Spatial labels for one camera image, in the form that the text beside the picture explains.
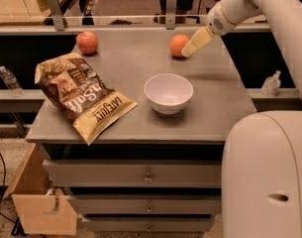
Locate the grey drawer cabinet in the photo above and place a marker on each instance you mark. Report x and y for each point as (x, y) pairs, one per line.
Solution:
(149, 172)

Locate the left metal rail bracket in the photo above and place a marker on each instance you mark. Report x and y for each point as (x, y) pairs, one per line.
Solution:
(56, 15)

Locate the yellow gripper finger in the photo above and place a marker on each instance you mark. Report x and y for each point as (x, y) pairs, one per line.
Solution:
(201, 38)

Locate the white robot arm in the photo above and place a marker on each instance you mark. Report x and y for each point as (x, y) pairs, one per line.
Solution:
(262, 159)

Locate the brown chip bag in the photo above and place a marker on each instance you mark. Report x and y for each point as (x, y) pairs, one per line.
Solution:
(77, 91)

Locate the clear water bottle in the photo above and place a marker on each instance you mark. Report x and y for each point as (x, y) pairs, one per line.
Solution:
(11, 81)

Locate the red apple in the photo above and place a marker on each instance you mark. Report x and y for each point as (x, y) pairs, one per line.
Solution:
(87, 42)

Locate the white bowl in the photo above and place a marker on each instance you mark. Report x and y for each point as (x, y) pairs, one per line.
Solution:
(168, 93)

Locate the clear soap dispenser bottle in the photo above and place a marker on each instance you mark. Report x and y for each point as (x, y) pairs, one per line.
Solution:
(271, 84)

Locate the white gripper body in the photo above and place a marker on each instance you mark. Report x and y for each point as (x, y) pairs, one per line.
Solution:
(217, 23)

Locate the metal rail bracket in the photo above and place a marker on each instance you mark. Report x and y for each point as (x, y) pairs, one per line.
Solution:
(170, 14)
(56, 15)

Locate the orange fruit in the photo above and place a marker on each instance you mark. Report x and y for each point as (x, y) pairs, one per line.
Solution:
(177, 43)

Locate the open wooden side drawer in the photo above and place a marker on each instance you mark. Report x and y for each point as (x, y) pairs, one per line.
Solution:
(41, 208)

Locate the middle metal rail bracket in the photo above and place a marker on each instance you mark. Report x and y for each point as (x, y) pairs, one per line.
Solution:
(170, 14)

